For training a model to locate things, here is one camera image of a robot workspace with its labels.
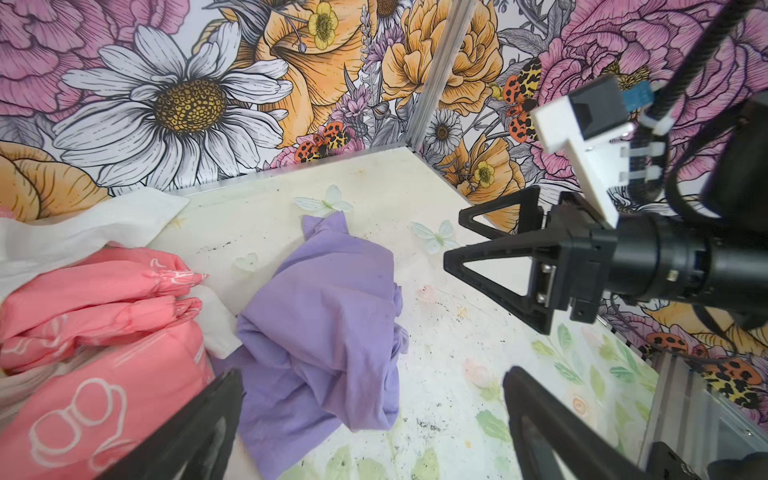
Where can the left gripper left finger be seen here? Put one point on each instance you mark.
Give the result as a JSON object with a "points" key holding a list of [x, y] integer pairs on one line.
{"points": [[196, 443]]}

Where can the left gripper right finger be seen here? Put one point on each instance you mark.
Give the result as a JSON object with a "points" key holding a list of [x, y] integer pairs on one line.
{"points": [[544, 431]]}

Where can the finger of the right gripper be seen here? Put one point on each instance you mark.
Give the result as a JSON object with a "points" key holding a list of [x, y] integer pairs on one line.
{"points": [[523, 205], [505, 271]]}

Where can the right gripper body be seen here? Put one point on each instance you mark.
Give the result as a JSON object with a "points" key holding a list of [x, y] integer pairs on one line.
{"points": [[572, 266]]}

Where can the purple cloth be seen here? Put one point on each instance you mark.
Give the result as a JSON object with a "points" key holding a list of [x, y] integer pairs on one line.
{"points": [[319, 345]]}

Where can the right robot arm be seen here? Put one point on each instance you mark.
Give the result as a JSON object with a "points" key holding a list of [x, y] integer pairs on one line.
{"points": [[718, 261]]}

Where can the pink printed cloth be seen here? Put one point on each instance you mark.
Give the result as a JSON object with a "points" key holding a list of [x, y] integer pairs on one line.
{"points": [[78, 425]]}

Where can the white cloth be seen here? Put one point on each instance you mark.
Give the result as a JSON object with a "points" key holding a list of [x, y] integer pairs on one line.
{"points": [[28, 251]]}

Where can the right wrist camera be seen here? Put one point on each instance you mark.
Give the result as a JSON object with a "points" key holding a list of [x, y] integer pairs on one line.
{"points": [[591, 127]]}

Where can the aluminium front rail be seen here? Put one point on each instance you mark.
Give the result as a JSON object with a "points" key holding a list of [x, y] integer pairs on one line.
{"points": [[694, 432]]}

